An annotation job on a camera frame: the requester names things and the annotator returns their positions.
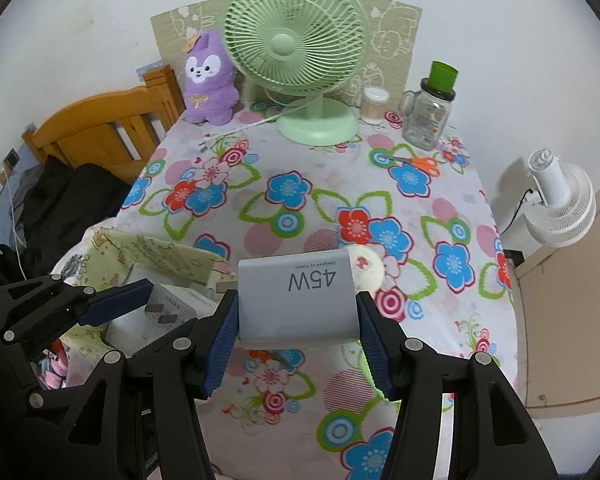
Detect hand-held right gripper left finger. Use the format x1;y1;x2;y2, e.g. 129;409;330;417
72;292;241;480

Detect pink patterned cloth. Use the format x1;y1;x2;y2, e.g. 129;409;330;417
39;342;73;391

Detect thin white charging cable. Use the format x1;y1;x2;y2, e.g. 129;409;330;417
5;177;27;253

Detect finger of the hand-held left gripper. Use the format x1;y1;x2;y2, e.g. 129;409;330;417
0;274;155;347
128;316;205;358

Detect floral tablecloth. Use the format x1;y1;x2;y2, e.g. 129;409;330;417
120;100;523;480

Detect yellow printed storage box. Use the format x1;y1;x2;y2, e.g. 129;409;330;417
55;227;231;391

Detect green desk fan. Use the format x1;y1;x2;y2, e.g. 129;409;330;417
224;0;368;147

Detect wooden bed headboard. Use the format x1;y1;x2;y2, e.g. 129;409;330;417
21;65;186;186

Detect white box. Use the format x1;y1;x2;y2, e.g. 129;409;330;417
105;265;216;351

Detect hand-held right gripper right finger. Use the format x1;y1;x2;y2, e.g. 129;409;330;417
355;291;543;480

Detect orange handled scissors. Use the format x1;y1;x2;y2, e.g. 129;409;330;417
387;155;440;173

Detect purple plush bunny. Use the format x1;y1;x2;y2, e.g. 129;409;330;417
182;31;240;125

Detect large white charger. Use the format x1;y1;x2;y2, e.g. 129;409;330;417
215;249;362;351

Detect cotton swab container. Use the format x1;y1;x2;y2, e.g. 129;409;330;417
361;86;388;125

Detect black fan cable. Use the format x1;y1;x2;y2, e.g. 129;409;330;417
500;187;536;233

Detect small white square charger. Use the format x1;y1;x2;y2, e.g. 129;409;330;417
142;284;216;326

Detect clear bottle green cap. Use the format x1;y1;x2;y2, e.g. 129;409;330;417
399;77;456;151

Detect blue wall sticker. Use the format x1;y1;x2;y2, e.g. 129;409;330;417
132;60;163;81

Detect round white compact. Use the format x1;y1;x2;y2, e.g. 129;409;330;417
340;245;385;293

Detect white printed shirt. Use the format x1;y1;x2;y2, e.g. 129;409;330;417
55;220;116;281

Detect beige printed wall mat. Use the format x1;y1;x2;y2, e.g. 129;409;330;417
150;0;423;111

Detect black bag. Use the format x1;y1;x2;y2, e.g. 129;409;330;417
0;242;26;291

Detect white fan power cable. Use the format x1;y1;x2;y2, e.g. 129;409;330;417
197;107;301;153

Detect white floor fan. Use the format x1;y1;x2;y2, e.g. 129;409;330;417
525;148;597;248

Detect green plastic cup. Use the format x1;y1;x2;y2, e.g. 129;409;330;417
426;61;458;93

